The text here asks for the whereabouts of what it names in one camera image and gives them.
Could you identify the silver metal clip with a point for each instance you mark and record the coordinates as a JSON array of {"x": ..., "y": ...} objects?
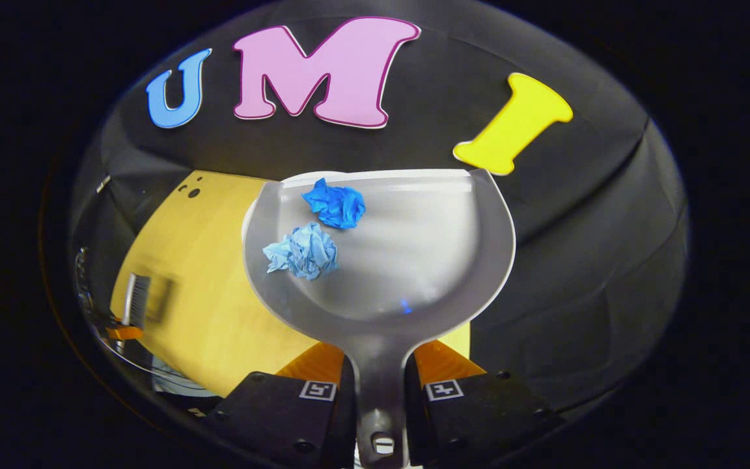
[{"x": 103, "y": 184}]

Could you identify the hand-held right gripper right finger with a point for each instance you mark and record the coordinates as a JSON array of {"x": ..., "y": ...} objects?
[{"x": 486, "y": 410}]

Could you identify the grey dustpan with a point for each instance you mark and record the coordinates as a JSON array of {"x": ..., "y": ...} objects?
[{"x": 414, "y": 260}]

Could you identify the light blue paper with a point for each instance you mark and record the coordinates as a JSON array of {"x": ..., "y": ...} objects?
[{"x": 303, "y": 253}]

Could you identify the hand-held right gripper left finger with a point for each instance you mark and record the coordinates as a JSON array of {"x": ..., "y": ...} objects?
[{"x": 271, "y": 413}]

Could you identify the small grey broom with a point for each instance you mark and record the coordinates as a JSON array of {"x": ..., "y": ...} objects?
[{"x": 135, "y": 299}]

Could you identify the dark blue paper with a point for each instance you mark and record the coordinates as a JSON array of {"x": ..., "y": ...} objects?
[{"x": 336, "y": 205}]

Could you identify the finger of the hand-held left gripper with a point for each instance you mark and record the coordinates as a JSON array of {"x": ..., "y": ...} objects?
[{"x": 124, "y": 332}]

